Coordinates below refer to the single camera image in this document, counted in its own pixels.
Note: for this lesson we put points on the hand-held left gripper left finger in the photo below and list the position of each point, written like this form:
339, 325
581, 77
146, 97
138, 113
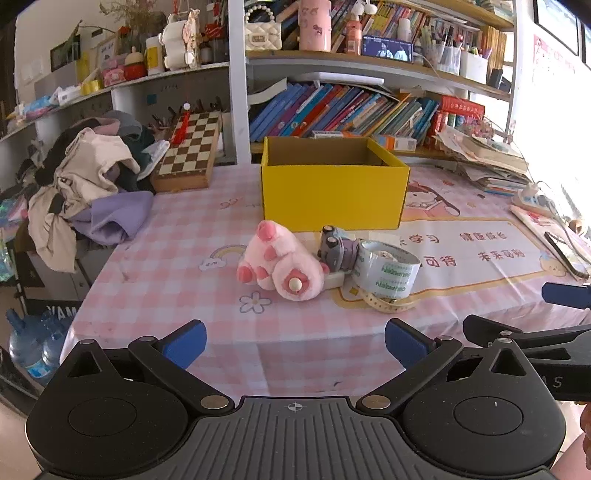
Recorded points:
187, 344

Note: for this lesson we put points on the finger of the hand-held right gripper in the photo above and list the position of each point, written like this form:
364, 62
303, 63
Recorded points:
545, 339
565, 295

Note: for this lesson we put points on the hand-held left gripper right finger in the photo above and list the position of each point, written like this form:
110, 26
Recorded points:
406, 344

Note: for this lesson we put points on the clear tape roll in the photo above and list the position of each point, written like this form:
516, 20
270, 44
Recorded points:
392, 277

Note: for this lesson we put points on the grey toy car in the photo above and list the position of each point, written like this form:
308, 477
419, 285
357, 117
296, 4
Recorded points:
339, 251

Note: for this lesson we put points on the pink plush pig toy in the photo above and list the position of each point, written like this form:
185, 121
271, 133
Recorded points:
281, 258

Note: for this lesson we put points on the yellow cardboard box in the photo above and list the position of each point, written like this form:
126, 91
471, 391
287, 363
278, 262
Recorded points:
332, 198

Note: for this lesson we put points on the pink notebook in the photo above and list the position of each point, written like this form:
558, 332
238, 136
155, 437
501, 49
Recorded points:
540, 226

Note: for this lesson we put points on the white power strip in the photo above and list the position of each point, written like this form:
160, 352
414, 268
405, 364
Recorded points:
535, 198

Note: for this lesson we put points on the stack of papers and books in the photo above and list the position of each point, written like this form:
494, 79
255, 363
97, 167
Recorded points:
489, 157

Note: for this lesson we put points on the pile of clothes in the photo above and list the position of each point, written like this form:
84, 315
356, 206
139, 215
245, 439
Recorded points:
87, 184

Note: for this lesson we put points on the wooden chessboard box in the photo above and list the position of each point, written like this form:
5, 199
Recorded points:
187, 152

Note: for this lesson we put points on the orange and white box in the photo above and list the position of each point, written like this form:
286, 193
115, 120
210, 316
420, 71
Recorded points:
328, 134
395, 143

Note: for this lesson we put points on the red book box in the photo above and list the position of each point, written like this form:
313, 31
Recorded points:
459, 113

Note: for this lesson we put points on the red tassel ornament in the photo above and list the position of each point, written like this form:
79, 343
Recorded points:
181, 124

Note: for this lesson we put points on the small black box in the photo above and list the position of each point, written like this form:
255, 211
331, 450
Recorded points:
499, 79

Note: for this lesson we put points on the white pen holder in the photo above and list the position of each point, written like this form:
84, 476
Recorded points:
473, 67

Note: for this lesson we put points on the row of colourful books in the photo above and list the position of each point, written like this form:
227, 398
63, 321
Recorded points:
323, 110

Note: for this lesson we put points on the white bookshelf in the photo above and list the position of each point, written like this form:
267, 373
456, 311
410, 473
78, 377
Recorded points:
238, 92

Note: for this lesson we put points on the pink tissue box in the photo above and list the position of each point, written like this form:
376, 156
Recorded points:
113, 76

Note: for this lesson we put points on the red and beige jar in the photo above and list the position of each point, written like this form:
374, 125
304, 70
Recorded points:
135, 64

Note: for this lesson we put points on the white bottle yellow label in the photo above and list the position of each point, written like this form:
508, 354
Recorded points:
154, 55

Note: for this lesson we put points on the phone with lit screen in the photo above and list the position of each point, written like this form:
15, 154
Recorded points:
388, 48

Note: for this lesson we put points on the white hanging ornament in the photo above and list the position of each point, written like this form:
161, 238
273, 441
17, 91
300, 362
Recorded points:
178, 41

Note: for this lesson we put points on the orange bottle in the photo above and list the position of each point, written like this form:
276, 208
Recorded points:
354, 37

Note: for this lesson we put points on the white quilted handbag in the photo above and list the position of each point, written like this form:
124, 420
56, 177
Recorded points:
262, 34

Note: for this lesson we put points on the row of upright books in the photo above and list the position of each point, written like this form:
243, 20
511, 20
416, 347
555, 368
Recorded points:
383, 18

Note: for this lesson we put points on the pink cylinder cup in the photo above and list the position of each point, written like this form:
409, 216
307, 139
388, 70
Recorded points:
315, 25

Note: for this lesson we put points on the black picture frame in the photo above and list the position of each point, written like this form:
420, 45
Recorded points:
64, 53

